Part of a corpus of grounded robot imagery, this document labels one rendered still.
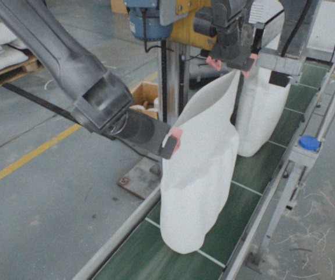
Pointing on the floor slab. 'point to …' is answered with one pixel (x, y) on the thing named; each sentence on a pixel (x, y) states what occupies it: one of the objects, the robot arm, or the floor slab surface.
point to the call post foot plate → (255, 263)
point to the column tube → (172, 81)
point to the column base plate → (142, 177)
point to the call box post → (279, 210)
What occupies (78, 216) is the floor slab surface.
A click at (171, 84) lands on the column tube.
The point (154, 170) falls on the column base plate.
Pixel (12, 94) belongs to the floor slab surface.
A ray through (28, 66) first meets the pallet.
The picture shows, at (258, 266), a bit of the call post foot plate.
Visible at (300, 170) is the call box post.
